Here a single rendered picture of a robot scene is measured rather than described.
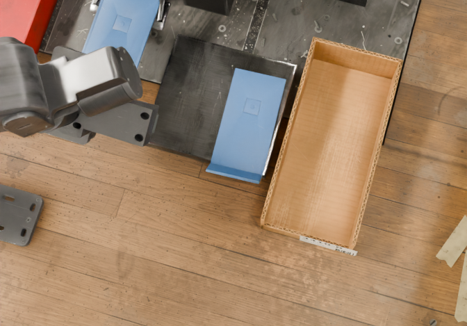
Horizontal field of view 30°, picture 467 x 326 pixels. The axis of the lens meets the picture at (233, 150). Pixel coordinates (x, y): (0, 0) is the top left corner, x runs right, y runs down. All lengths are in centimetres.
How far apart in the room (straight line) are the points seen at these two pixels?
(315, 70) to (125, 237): 34
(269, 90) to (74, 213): 31
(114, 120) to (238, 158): 24
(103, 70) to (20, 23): 41
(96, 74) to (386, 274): 48
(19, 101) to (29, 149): 37
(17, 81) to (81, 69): 7
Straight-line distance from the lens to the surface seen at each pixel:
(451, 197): 118
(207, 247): 114
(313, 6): 124
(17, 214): 118
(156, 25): 114
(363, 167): 116
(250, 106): 116
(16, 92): 84
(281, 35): 122
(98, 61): 88
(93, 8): 117
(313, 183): 115
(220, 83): 118
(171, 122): 116
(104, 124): 96
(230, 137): 115
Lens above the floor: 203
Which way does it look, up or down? 75 degrees down
